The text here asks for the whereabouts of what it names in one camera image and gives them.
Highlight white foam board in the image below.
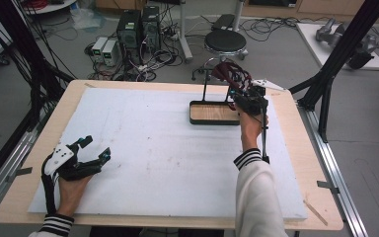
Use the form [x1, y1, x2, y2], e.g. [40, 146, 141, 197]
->
[28, 87, 309, 220]

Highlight black rack with wooden tray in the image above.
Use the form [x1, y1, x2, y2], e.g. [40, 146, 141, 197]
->
[189, 69, 242, 126]

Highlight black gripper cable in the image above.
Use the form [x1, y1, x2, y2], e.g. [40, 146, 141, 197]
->
[261, 98, 271, 165]
[40, 153, 59, 215]

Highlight black metal frame beam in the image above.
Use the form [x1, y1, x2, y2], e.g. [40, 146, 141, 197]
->
[288, 0, 379, 143]
[0, 0, 77, 132]

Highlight flat black box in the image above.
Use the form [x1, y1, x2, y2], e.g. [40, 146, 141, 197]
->
[211, 13, 237, 32]

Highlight dark red bow tie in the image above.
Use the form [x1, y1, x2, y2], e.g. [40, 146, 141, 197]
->
[211, 61, 245, 84]

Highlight aluminium rail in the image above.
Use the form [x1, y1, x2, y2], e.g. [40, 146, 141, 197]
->
[0, 108, 55, 222]
[296, 98, 370, 237]

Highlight black round stool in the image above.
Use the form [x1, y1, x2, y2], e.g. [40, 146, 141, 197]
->
[191, 29, 250, 82]

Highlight person's left hand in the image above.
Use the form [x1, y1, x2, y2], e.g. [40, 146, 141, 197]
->
[56, 174, 95, 218]

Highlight black computer tower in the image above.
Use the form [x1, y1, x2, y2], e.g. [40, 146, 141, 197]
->
[115, 9, 143, 64]
[141, 5, 162, 51]

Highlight person's right hand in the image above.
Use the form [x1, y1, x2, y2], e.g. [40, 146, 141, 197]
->
[237, 108, 269, 153]

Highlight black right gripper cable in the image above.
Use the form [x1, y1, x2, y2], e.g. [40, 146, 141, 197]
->
[261, 98, 271, 165]

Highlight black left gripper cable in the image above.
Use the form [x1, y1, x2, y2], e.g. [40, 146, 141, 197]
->
[40, 153, 59, 215]

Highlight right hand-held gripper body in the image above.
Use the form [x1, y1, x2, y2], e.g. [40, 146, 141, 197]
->
[234, 78, 286, 117]

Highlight thin wooden stick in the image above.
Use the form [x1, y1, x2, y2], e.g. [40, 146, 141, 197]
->
[303, 199, 329, 227]

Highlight clear plastic bag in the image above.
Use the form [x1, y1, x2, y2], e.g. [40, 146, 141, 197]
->
[69, 5, 107, 32]

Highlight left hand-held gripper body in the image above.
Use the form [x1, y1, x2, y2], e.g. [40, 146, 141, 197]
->
[43, 141, 103, 182]

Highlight grey power supply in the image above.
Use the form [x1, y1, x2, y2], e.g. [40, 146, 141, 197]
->
[91, 36, 109, 64]
[102, 39, 120, 67]

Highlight white floor board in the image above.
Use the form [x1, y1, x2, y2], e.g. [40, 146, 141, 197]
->
[295, 22, 379, 71]

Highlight round white table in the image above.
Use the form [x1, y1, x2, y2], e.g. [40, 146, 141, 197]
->
[22, 0, 77, 15]

